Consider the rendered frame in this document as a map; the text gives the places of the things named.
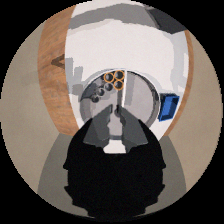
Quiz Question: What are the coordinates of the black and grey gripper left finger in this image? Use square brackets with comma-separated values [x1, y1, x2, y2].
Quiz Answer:
[63, 104, 113, 170]

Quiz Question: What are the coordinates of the blue crate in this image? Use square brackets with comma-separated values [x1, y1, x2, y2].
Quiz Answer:
[157, 94, 180, 122]

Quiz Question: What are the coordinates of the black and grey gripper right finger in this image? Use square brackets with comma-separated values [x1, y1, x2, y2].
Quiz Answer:
[117, 104, 166, 169]

